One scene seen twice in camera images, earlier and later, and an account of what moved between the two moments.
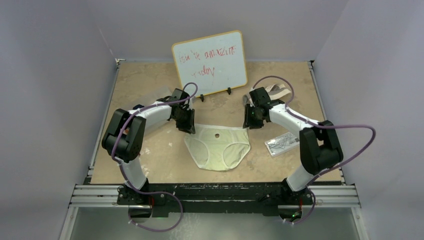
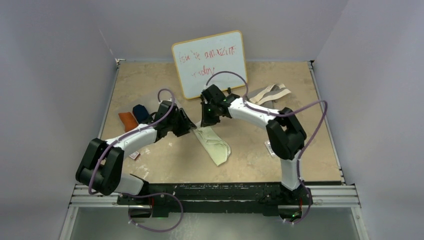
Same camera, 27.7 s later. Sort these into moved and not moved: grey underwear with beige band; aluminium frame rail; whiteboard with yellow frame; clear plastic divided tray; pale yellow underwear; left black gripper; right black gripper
Moved: pale yellow underwear; left black gripper; right black gripper
Not moved: whiteboard with yellow frame; grey underwear with beige band; aluminium frame rail; clear plastic divided tray
